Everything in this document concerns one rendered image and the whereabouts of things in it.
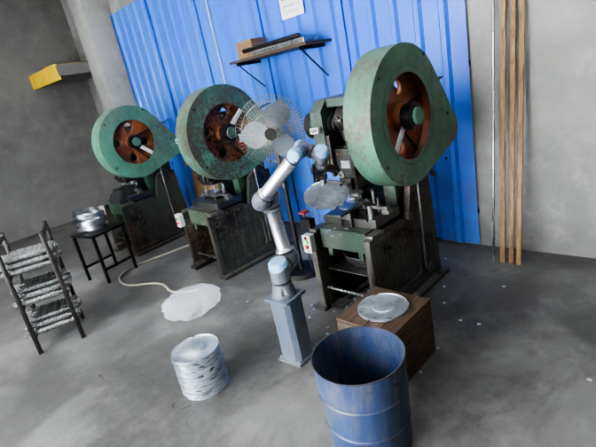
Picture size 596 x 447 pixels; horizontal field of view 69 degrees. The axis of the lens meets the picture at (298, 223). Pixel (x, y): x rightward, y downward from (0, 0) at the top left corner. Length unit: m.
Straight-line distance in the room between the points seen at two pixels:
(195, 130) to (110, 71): 3.90
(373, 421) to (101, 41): 6.64
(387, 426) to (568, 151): 2.42
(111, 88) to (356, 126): 5.51
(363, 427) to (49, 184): 7.54
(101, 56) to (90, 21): 0.48
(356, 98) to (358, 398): 1.48
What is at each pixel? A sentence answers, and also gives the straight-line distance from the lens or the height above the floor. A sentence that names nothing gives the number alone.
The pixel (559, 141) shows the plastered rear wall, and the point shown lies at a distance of 3.66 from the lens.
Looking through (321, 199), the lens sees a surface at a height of 0.91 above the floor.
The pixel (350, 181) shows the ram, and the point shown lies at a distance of 2.92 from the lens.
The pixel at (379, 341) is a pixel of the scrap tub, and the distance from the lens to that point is 2.21.
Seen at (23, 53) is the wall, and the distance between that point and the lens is 8.89.
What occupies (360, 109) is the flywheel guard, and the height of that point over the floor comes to 1.45.
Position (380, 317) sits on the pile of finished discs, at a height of 0.36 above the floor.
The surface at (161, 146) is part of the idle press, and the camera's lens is 5.56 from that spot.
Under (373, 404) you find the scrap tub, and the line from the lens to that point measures 1.94.
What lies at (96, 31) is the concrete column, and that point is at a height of 2.85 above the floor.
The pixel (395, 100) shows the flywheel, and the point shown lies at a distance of 2.71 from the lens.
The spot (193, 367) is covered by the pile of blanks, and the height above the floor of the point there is 0.23.
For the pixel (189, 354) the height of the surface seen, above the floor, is 0.27.
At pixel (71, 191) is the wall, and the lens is 8.87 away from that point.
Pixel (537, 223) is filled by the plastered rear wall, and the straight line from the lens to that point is 3.89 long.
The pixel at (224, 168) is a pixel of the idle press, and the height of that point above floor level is 1.04.
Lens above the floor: 1.67
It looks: 18 degrees down
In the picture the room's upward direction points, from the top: 12 degrees counter-clockwise
